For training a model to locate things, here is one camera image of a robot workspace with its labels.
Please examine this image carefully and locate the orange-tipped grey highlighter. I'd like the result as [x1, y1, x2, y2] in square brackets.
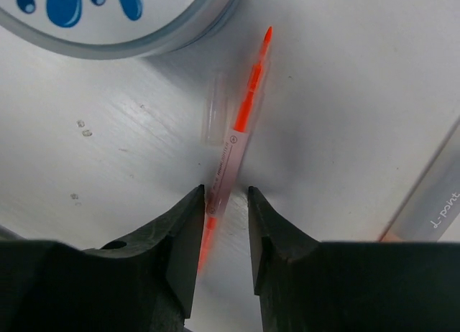
[380, 122, 459, 242]

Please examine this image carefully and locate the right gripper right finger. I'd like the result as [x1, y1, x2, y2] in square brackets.
[247, 186, 459, 331]

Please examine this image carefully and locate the clear pen cap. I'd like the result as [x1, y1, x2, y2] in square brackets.
[201, 70, 229, 146]

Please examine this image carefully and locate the thin orange highlighter pen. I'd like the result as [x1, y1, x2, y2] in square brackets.
[198, 27, 273, 271]

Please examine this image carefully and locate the blue slime jar front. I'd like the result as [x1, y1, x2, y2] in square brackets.
[1, 0, 239, 60]

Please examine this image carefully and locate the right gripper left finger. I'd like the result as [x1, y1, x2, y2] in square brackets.
[1, 185, 205, 331]

